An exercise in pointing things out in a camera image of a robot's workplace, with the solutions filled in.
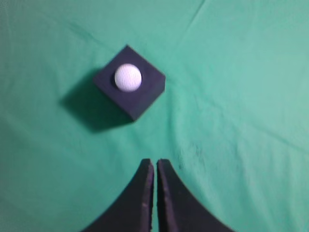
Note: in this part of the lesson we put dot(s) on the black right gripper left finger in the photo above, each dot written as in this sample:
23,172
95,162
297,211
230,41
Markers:
132,210

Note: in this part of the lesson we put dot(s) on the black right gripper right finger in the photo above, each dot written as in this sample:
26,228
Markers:
178,209

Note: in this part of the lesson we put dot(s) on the white dimpled ball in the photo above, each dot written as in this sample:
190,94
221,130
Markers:
128,78

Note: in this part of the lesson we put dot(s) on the dark blue foam cube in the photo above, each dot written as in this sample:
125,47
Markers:
135,103

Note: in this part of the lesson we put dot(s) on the green cloth backdrop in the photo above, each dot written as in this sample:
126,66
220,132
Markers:
233,120

